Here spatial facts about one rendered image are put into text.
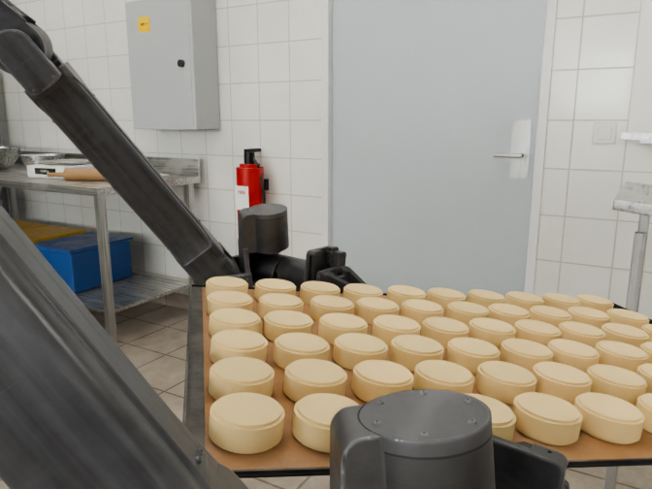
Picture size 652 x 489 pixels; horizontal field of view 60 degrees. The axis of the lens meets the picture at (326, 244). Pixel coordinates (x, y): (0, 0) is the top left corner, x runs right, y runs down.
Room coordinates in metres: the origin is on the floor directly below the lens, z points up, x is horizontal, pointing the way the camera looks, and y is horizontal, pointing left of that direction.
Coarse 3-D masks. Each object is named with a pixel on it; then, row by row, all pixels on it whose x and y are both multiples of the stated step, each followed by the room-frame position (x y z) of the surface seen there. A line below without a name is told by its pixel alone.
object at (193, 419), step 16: (192, 288) 0.67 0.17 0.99; (192, 304) 0.61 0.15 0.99; (192, 320) 0.56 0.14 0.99; (192, 336) 0.52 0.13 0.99; (192, 352) 0.48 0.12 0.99; (192, 368) 0.44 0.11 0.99; (192, 384) 0.41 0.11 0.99; (192, 400) 0.39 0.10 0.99; (192, 416) 0.36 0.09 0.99; (192, 432) 0.34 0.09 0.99; (576, 464) 0.35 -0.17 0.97; (592, 464) 0.35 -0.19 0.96; (608, 464) 0.36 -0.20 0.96; (624, 464) 0.36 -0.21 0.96; (640, 464) 0.36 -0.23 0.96
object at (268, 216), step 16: (256, 208) 0.81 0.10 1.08; (272, 208) 0.81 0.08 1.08; (240, 224) 0.79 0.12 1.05; (256, 224) 0.78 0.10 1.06; (272, 224) 0.78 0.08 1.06; (240, 240) 0.80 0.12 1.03; (256, 240) 0.78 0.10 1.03; (272, 240) 0.78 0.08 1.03; (288, 240) 0.81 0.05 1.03; (240, 256) 0.81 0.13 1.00
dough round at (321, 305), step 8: (320, 296) 0.63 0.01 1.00; (328, 296) 0.63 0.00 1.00; (336, 296) 0.64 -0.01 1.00; (312, 304) 0.60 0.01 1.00; (320, 304) 0.60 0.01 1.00; (328, 304) 0.60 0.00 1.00; (336, 304) 0.60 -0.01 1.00; (344, 304) 0.61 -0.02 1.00; (352, 304) 0.62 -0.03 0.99; (312, 312) 0.60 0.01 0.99; (320, 312) 0.59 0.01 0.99; (328, 312) 0.59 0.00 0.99; (344, 312) 0.60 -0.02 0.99; (352, 312) 0.61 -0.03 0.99
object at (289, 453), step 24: (264, 336) 0.53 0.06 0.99; (288, 408) 0.39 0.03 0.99; (288, 432) 0.35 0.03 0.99; (648, 432) 0.41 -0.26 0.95; (216, 456) 0.32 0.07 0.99; (240, 456) 0.32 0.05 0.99; (264, 456) 0.32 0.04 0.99; (288, 456) 0.33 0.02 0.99; (312, 456) 0.33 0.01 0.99; (576, 456) 0.36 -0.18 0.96; (600, 456) 0.36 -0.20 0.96; (624, 456) 0.37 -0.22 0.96; (648, 456) 0.37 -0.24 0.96
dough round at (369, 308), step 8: (360, 304) 0.62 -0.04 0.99; (368, 304) 0.62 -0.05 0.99; (376, 304) 0.62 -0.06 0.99; (384, 304) 0.63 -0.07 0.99; (392, 304) 0.63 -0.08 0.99; (360, 312) 0.61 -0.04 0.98; (368, 312) 0.61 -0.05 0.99; (376, 312) 0.60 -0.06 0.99; (384, 312) 0.60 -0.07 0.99; (392, 312) 0.61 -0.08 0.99; (368, 320) 0.60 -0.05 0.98
